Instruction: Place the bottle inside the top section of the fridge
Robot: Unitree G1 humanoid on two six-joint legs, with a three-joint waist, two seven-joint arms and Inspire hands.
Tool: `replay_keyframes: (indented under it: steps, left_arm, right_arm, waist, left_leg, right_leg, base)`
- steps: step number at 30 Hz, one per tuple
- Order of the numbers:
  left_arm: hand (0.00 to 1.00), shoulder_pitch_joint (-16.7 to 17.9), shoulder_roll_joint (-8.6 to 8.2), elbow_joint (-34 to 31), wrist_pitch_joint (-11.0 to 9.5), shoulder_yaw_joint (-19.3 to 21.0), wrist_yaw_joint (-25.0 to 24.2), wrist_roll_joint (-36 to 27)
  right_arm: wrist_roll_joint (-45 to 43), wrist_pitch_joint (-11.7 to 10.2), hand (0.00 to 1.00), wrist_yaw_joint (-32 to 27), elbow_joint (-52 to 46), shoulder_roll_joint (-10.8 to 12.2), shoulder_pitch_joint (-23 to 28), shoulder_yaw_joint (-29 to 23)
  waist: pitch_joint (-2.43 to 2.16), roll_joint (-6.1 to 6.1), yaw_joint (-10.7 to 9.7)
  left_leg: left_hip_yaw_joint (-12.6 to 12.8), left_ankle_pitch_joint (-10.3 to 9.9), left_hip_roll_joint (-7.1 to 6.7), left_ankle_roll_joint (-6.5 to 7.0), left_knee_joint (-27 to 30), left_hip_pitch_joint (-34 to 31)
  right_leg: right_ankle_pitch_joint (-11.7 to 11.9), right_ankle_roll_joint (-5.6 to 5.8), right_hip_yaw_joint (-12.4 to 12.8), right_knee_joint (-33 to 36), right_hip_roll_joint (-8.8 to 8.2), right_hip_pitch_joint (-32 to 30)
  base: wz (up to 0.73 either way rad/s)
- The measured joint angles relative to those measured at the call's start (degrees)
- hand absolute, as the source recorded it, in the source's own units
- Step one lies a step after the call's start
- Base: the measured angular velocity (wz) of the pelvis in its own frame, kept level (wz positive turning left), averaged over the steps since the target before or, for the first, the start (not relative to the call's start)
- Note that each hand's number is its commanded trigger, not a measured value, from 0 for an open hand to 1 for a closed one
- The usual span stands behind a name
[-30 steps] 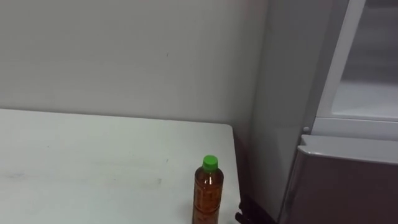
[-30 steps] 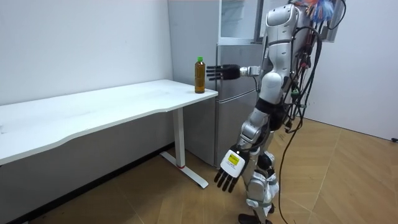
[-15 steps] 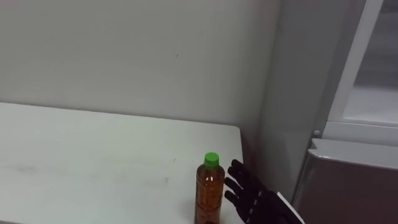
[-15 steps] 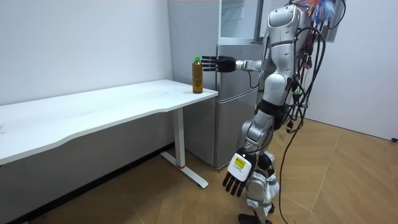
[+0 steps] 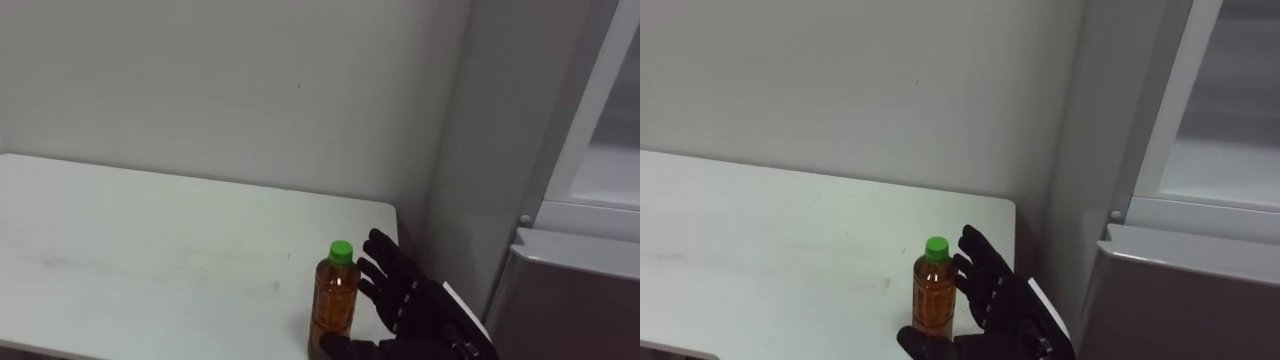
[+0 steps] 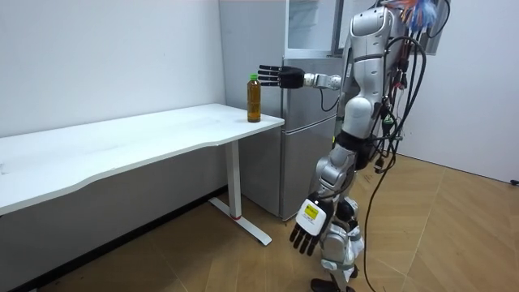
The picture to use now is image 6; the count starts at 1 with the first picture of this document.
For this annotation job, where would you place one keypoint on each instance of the white desk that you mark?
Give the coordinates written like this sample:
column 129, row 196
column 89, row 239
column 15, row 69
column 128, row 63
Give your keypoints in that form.
column 121, row 142

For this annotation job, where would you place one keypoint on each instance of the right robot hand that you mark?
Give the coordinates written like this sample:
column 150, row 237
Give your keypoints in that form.
column 290, row 77

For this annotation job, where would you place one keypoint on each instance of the brown drink bottle green cap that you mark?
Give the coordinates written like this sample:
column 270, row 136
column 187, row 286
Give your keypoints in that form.
column 254, row 101

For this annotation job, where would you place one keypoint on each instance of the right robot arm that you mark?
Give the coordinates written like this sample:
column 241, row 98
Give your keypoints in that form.
column 326, row 81

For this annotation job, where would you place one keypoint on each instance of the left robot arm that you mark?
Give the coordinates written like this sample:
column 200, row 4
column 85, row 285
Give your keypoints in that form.
column 367, row 73

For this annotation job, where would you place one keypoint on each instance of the robot body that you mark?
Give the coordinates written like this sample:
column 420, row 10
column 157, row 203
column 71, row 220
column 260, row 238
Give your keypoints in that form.
column 347, row 87

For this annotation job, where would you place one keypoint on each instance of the grey fridge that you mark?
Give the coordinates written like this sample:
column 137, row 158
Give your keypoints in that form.
column 304, row 154

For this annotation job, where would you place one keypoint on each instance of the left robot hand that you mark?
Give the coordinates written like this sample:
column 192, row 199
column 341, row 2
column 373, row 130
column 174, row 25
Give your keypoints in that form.
column 311, row 219

